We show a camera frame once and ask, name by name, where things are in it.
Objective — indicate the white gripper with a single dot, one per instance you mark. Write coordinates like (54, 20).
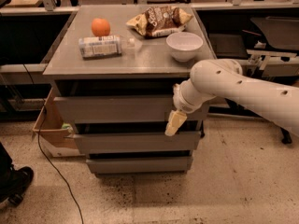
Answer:
(177, 99)

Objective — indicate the grey top drawer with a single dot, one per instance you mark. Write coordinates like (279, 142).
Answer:
(114, 109)

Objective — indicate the grey drawer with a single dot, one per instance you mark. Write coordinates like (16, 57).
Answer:
(135, 142)
(114, 109)
(142, 165)

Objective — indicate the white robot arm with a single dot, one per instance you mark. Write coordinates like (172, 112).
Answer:
(223, 78)

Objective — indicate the grey middle drawer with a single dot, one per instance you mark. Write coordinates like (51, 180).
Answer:
(135, 142)

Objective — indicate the grey bottom drawer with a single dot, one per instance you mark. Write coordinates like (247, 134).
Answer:
(142, 165)

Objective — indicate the grey drawer cabinet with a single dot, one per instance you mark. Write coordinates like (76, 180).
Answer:
(147, 69)

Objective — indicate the white bowl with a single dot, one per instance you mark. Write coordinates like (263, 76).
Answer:
(183, 46)

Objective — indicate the brown yellow chip bag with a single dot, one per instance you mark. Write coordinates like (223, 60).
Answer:
(160, 21)

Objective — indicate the plastic water bottle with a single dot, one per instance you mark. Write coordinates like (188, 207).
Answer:
(104, 46)

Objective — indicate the orange fruit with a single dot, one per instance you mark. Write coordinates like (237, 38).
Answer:
(100, 27)

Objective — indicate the cardboard box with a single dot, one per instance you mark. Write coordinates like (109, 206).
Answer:
(56, 136)

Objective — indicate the black chair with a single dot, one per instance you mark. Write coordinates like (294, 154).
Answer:
(249, 44)

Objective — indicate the black shoe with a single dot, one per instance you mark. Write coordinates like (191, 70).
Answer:
(17, 182)

